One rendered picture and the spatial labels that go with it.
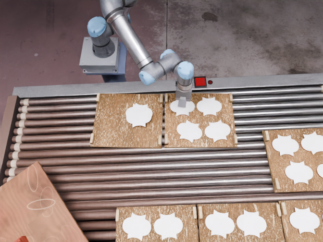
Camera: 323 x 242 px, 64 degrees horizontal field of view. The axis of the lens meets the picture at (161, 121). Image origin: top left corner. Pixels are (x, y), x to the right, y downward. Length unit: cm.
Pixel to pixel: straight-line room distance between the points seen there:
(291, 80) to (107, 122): 118
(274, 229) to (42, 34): 309
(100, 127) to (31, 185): 47
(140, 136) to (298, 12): 273
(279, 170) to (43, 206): 122
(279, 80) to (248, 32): 156
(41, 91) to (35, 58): 150
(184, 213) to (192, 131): 45
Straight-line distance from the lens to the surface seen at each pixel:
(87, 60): 182
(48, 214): 143
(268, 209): 150
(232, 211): 145
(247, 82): 176
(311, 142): 167
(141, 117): 153
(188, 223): 141
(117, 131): 154
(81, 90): 176
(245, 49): 314
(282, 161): 158
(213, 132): 152
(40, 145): 168
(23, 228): 147
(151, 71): 124
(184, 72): 122
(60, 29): 349
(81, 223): 150
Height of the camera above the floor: 234
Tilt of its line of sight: 66 degrees down
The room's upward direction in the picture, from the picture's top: 4 degrees counter-clockwise
